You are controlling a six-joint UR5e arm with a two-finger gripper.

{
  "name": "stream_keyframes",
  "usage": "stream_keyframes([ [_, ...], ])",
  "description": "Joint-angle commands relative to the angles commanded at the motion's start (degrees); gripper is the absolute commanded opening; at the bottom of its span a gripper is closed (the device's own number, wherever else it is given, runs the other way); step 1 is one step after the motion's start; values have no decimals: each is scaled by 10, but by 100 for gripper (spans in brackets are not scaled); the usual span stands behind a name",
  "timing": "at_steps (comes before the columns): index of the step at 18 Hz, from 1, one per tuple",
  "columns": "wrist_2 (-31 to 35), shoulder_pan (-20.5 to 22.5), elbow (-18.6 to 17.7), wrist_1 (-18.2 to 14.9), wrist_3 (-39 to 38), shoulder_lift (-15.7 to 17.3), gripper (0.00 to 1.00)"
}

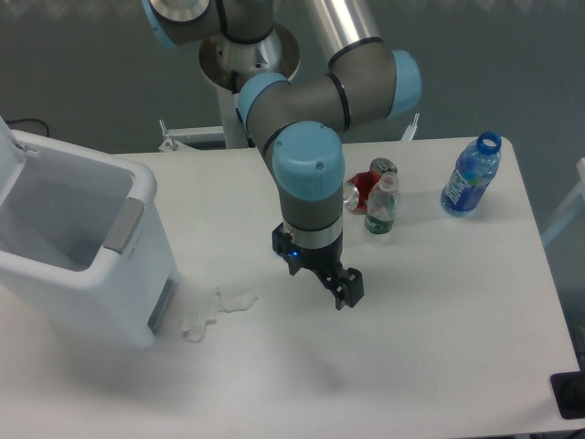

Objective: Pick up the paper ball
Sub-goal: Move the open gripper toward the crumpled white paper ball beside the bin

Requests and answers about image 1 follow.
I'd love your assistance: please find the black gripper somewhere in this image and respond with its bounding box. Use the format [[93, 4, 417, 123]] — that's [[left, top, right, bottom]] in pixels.
[[271, 223, 364, 311]]

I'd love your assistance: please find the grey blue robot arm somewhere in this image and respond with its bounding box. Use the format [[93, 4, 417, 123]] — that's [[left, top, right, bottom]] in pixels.
[[143, 1, 421, 308]]

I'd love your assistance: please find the clear green label bottle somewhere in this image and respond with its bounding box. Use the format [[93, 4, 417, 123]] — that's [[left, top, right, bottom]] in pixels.
[[365, 171, 399, 235]]

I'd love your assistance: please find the crushed red soda can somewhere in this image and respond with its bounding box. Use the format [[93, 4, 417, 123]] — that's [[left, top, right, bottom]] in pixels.
[[342, 157, 398, 214]]

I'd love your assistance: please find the blue plastic drink bottle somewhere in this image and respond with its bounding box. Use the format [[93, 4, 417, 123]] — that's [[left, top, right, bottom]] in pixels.
[[441, 131, 502, 217]]

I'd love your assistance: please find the black device at edge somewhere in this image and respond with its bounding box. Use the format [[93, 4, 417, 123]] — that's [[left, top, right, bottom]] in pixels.
[[550, 371, 584, 420]]

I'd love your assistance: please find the white open trash bin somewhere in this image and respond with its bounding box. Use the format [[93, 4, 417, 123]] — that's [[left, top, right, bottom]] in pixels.
[[1, 125, 179, 348]]

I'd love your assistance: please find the black floor cable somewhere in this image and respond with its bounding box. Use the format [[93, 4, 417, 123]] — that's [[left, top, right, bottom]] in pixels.
[[5, 118, 50, 136]]

